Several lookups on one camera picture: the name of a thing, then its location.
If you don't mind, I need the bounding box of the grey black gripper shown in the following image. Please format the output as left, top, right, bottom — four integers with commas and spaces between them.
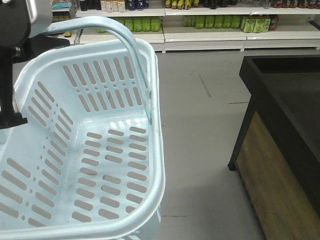
0, 0, 70, 129

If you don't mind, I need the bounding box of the light blue plastic basket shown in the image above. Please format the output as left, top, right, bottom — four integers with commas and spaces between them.
0, 16, 165, 240

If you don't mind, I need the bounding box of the white supermarket shelf unit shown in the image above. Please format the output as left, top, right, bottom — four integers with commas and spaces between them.
53, 0, 320, 53

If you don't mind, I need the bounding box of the black wooden fruit stand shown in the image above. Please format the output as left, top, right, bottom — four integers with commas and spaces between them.
228, 54, 320, 240

